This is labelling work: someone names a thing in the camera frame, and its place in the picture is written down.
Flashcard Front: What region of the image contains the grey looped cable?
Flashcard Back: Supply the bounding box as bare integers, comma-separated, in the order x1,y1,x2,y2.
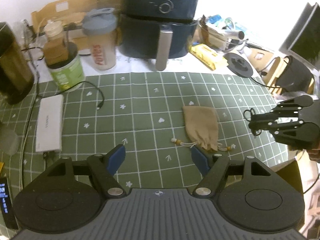
243,107,263,136

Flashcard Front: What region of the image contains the tan drawstring pouch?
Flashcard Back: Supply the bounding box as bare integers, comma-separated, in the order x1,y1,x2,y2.
171,106,232,152

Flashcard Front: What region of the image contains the person's right hand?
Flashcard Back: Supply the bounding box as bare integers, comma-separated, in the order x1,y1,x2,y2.
307,150,320,163

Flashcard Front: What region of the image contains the wooden chair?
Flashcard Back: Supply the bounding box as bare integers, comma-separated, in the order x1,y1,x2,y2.
263,57,287,95

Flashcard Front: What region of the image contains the black garment on chair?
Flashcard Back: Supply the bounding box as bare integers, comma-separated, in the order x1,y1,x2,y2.
276,56,313,92

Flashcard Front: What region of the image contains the open cardboard box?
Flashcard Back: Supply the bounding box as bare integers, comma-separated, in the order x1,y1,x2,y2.
271,159,303,194

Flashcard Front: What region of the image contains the green checkered tablecloth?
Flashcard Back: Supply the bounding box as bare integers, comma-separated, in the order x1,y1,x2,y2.
0,71,291,198

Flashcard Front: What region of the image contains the white power bank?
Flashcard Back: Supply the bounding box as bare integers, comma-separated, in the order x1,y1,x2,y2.
35,94,63,153

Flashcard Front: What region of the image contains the black kettle base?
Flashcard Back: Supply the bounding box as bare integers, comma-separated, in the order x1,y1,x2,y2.
224,53,253,78

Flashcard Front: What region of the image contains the yellow wet wipes pack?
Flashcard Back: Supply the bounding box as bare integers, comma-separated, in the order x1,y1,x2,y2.
190,44,228,70

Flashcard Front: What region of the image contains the black smartphone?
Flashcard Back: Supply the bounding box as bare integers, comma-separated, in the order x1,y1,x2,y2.
0,177,19,230

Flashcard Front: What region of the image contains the green label supplement jar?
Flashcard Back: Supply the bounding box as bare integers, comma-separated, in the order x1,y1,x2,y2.
47,42,86,92

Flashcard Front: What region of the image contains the black electric kettle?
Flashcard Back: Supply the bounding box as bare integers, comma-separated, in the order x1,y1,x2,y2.
0,22,34,105

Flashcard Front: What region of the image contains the grey lid shaker bottle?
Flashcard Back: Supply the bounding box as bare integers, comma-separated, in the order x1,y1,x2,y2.
82,8,118,71

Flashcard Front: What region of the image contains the black air fryer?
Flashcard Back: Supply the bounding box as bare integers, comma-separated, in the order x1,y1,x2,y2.
120,0,198,71

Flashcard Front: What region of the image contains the black usb cable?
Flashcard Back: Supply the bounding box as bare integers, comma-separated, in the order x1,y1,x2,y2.
62,80,105,111

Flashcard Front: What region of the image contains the flat cardboard against wall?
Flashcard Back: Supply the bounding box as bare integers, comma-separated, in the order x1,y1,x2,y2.
31,0,121,34

